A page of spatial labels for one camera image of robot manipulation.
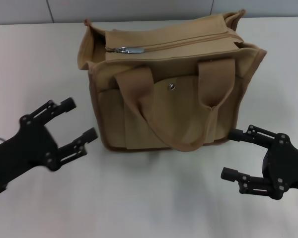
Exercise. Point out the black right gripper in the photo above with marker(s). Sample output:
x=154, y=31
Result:
x=288, y=166

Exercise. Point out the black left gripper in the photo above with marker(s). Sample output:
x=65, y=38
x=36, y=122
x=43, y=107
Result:
x=27, y=148

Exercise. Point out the khaki canvas food bag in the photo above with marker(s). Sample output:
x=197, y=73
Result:
x=178, y=111

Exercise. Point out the silver metal zipper pull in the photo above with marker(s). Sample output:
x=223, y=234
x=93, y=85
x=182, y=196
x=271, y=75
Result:
x=130, y=50

